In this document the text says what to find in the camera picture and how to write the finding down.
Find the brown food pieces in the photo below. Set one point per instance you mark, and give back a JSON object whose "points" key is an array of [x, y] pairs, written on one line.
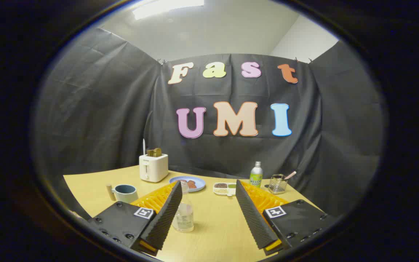
{"points": [[192, 184]]}

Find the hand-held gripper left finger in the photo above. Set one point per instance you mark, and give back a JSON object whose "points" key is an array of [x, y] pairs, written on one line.
{"points": [[166, 218]]}

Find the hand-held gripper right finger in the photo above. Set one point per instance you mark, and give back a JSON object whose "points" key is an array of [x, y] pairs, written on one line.
{"points": [[253, 218]]}

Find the green soda bottle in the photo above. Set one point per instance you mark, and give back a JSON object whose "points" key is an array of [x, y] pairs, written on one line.
{"points": [[256, 176]]}

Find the blue plate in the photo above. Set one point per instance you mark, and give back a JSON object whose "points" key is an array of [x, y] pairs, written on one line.
{"points": [[198, 181]]}

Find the brown toast slices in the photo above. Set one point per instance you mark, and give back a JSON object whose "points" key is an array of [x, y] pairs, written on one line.
{"points": [[154, 152]]}

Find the clear glass juice bottle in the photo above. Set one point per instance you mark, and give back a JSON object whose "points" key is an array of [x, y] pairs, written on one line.
{"points": [[185, 218]]}

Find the thin white stick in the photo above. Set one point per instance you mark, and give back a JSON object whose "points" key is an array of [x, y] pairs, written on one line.
{"points": [[144, 147]]}

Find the white divided grain tray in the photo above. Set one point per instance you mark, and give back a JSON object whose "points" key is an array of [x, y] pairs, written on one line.
{"points": [[221, 188]]}

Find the white toaster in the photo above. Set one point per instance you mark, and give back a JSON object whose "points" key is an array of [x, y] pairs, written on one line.
{"points": [[153, 168]]}

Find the wooden table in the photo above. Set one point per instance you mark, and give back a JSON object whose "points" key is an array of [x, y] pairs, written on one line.
{"points": [[216, 225]]}

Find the black backdrop cloth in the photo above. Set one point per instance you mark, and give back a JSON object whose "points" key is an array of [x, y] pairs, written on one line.
{"points": [[104, 109]]}

